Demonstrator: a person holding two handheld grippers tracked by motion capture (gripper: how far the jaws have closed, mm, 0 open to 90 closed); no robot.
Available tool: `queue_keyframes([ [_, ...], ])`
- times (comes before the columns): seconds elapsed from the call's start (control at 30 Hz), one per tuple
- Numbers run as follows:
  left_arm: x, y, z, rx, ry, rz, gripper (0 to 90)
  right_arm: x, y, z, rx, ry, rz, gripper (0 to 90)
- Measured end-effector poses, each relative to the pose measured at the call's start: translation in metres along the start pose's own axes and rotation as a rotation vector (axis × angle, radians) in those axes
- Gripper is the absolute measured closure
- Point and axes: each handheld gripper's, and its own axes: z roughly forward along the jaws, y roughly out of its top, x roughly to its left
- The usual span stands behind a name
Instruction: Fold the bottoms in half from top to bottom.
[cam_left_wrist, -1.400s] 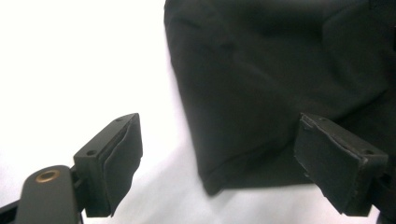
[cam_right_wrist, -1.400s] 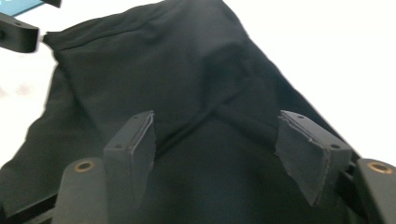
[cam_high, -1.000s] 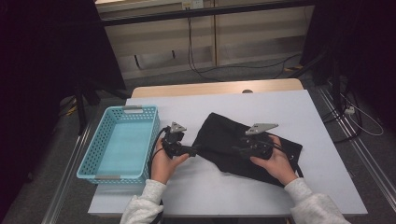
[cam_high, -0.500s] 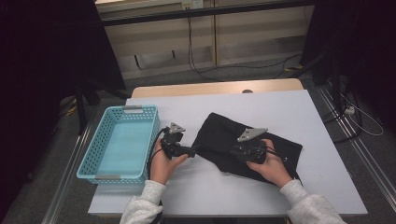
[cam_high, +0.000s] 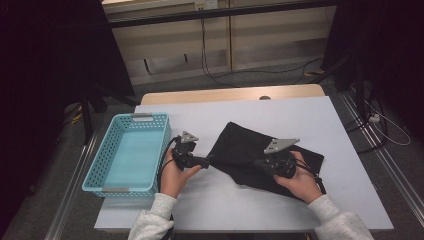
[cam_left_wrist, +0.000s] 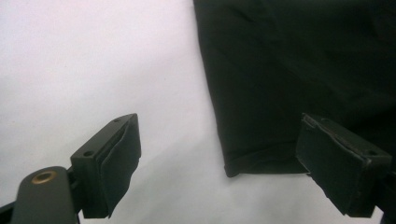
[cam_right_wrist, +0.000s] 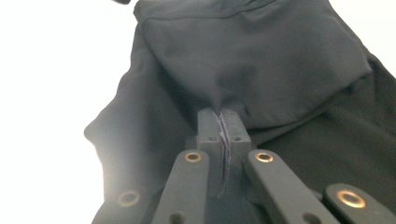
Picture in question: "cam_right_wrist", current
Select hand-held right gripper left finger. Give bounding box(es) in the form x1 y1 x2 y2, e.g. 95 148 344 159
186 107 226 199

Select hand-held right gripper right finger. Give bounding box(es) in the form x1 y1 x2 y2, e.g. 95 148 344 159
221 107 257 195

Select black pants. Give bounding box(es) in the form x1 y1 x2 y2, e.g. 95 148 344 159
83 0 396 224

